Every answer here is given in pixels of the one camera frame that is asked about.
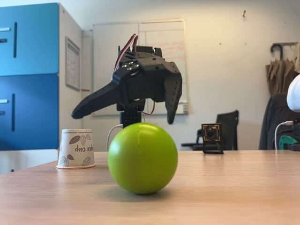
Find white wall whiteboard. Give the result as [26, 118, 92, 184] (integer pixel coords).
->
[92, 20, 189, 117]

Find black office chair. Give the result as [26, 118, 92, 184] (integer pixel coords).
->
[181, 110, 240, 151]

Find dark grey jacket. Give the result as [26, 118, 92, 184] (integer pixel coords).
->
[258, 92, 300, 150]

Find light blue locker door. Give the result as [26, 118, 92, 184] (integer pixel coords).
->
[0, 2, 59, 77]

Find black clamped device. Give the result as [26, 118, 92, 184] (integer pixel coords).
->
[291, 116, 300, 152]

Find printed paper notice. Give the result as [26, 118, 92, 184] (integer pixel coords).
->
[65, 36, 81, 91]

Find small camera on black stand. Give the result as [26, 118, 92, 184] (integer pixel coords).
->
[201, 123, 225, 155]

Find red white servo cables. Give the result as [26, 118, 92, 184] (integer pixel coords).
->
[114, 33, 140, 71]

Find grey locker cabinet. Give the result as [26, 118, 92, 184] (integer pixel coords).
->
[0, 2, 83, 175]

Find white rounded object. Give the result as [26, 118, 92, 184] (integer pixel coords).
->
[286, 74, 300, 111]

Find white leaf-print paper cup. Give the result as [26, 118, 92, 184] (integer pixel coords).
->
[56, 128, 97, 170]

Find green table clamp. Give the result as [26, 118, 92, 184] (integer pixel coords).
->
[278, 135, 300, 150]

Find green foam ball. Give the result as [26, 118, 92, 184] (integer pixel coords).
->
[107, 122, 179, 195]

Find brown folded paper bags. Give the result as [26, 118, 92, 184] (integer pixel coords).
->
[265, 59, 300, 96]

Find dark blue locker door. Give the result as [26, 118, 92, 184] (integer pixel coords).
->
[0, 74, 59, 151]

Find white usb cable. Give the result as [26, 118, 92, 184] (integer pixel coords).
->
[106, 124, 124, 151]

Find white charging cable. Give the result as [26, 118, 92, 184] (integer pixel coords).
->
[274, 121, 293, 153]

